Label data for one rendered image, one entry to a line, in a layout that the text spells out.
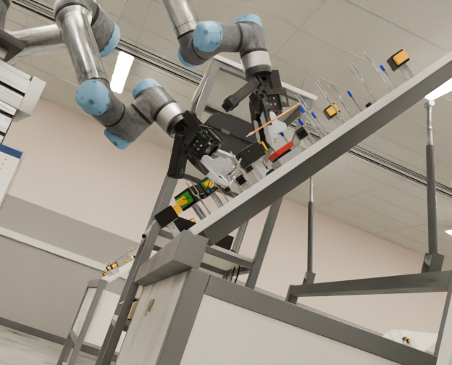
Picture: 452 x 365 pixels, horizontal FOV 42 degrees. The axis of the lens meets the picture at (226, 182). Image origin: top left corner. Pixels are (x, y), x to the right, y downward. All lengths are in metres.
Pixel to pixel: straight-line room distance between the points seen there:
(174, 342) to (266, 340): 0.18
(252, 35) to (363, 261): 8.92
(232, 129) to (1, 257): 6.71
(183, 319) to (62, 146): 8.16
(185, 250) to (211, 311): 0.13
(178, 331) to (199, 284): 0.10
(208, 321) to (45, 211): 7.95
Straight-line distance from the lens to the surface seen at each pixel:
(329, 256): 10.04
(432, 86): 1.62
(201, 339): 1.16
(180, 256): 1.15
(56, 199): 9.07
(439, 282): 1.44
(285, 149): 1.28
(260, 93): 1.50
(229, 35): 1.53
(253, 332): 1.18
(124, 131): 1.51
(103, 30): 1.78
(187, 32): 1.63
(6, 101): 1.43
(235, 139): 2.62
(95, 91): 1.41
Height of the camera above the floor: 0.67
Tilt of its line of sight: 15 degrees up
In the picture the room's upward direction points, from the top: 19 degrees clockwise
